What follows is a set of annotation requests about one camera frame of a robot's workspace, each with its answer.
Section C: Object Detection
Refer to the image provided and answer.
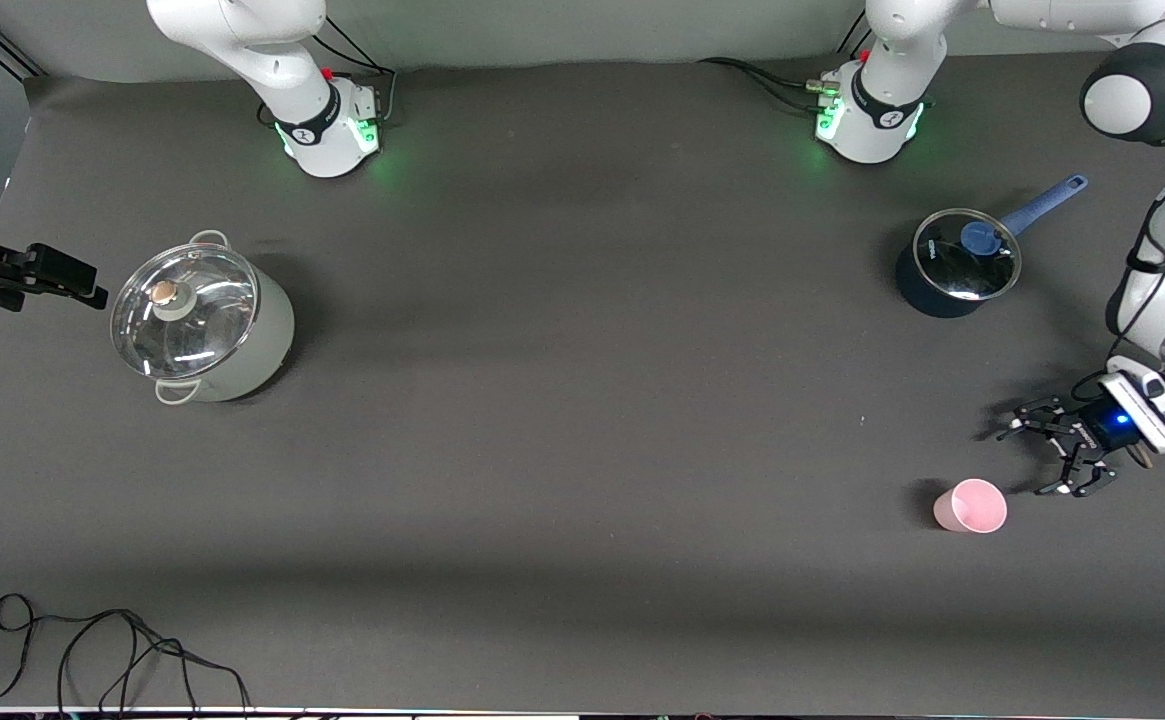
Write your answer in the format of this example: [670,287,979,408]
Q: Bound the thin black cable on table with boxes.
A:
[0,593,254,717]

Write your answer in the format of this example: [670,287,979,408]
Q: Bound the glass lid with blue knob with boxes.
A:
[913,208,1023,302]

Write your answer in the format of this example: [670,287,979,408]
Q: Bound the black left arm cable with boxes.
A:
[1072,60,1165,403]

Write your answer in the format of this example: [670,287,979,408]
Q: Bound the dark blue saucepan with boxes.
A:
[895,174,1090,320]

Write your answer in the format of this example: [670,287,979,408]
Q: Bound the pink plastic cup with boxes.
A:
[933,478,1009,535]

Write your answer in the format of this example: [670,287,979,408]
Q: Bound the black diagonal rail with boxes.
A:
[0,6,45,81]

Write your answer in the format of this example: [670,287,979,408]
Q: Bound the glass lid with brown knob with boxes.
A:
[110,243,261,381]

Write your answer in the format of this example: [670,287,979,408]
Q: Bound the grey-green two-handled pot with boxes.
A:
[110,229,296,405]

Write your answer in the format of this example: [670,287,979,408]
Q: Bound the black right arm base cables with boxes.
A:
[257,15,399,129]

